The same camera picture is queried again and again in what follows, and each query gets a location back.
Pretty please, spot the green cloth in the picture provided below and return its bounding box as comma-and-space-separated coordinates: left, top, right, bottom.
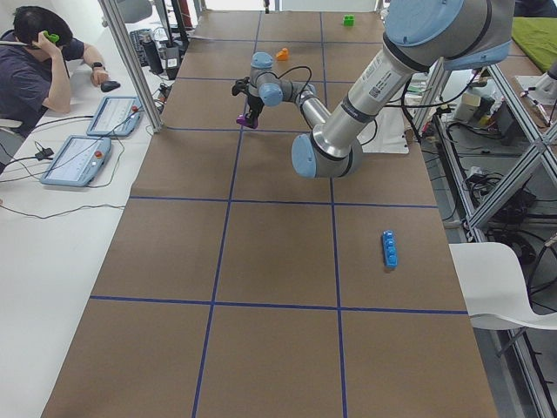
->
512, 17, 556, 72

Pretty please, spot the seated person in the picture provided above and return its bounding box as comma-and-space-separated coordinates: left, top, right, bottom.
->
1, 6, 109, 138

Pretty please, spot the orange trapezoid block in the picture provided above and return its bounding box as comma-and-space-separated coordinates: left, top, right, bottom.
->
275, 48, 290, 62

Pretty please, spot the purple trapezoid block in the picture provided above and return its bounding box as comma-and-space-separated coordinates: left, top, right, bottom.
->
236, 114, 258, 129

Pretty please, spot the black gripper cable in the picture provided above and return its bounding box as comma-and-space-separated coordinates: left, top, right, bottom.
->
273, 65, 313, 95

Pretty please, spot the black keyboard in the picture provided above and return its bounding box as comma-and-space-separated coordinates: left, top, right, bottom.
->
129, 29, 153, 67

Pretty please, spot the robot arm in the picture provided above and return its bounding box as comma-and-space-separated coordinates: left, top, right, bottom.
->
232, 0, 514, 178

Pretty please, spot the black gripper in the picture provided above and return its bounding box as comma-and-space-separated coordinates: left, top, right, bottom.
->
232, 77, 264, 129

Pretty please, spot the black computer mouse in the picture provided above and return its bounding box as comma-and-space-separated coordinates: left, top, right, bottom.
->
100, 80, 121, 92

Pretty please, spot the white chair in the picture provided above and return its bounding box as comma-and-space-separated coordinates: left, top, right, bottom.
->
449, 242, 556, 331

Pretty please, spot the teach pendant far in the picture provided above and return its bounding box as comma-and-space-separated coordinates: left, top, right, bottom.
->
86, 96, 142, 137

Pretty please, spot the aluminium frame rack right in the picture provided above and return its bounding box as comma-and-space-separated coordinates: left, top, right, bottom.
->
422, 55, 556, 417

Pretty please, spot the teach pendant near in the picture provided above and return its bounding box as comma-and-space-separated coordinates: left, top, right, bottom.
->
40, 135, 111, 187

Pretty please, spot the long blue four-stud block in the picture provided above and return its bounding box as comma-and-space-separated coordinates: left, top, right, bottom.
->
381, 230, 399, 268

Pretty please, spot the teach pendant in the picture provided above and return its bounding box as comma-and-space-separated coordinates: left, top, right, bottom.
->
40, 135, 111, 187
86, 96, 142, 137

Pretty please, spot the blue tape line lengthwise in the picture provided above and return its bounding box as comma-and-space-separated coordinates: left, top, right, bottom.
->
191, 11, 263, 418

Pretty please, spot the black water bottle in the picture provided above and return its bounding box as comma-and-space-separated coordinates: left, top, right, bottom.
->
141, 35, 164, 75

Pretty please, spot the aluminium frame post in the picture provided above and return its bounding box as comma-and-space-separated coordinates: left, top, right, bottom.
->
98, 0, 163, 133

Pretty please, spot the green block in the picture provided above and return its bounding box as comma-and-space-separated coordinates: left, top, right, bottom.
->
343, 15, 355, 27

